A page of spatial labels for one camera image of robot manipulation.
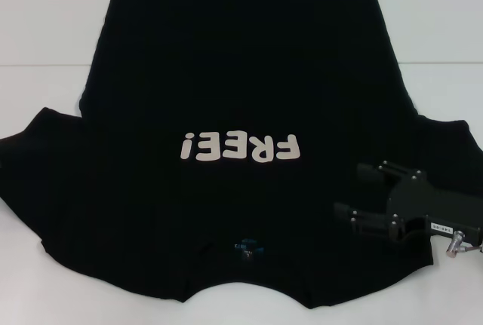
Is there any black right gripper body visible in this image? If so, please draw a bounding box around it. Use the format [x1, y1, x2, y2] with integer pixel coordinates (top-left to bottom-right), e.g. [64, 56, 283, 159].
[383, 169, 483, 247]

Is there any black t-shirt with FREE print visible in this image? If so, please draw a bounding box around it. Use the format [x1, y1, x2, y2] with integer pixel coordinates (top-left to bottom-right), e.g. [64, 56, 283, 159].
[0, 0, 483, 310]

